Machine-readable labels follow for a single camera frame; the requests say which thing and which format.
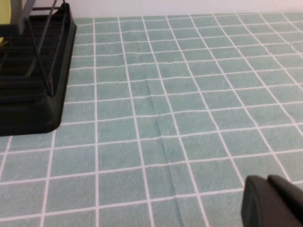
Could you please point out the black plastic drip tray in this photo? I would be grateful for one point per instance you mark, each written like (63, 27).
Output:
(28, 113)

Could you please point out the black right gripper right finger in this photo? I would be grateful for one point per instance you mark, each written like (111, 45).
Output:
(288, 189)

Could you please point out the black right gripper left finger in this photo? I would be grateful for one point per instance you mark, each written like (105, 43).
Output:
(255, 208)

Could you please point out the green checked tablecloth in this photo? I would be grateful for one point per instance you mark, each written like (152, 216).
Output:
(189, 118)

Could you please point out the yellow plate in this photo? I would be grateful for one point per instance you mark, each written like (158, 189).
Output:
(4, 11)

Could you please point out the grey plate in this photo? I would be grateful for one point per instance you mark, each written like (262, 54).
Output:
(24, 11)

